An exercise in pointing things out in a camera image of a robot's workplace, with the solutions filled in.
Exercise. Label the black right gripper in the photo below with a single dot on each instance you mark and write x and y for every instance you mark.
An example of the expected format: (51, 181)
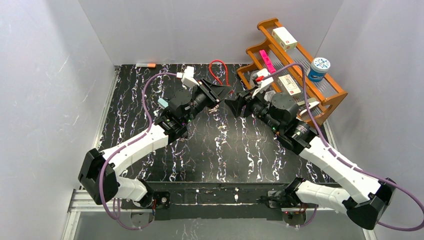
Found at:
(245, 102)

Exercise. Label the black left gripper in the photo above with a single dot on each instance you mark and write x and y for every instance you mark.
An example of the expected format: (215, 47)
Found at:
(209, 93)

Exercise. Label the silver brass-lock keys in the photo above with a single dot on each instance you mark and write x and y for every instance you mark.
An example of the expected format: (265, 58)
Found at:
(215, 109)

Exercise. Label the red cable padlock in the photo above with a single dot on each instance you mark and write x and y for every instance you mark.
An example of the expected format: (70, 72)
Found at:
(221, 72)

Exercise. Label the black cable padlock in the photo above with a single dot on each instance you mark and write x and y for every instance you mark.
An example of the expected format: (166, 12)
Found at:
(184, 134)

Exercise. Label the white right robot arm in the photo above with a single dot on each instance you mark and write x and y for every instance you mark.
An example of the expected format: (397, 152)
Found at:
(362, 198)

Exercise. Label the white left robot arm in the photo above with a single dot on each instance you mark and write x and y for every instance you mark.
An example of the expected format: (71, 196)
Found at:
(101, 171)

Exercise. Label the pink highlighter marker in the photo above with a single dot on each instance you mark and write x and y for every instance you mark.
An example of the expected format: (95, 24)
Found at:
(268, 63)

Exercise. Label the white red staple box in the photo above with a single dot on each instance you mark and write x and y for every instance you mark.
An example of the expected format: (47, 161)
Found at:
(289, 85)

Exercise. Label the teal white eraser block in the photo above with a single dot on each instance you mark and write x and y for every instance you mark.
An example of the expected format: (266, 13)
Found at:
(163, 103)

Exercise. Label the white box top shelf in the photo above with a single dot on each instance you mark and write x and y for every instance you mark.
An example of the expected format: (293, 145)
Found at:
(284, 38)

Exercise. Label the orange grey marker pen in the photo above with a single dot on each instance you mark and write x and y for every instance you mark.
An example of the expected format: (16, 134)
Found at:
(145, 65)

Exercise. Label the blue white round jar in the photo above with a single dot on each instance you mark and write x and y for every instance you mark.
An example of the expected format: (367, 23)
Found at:
(318, 69)

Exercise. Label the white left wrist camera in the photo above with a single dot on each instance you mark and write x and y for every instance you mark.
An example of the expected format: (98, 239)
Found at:
(187, 78)

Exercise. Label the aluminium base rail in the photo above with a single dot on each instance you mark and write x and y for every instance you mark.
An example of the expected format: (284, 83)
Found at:
(82, 202)

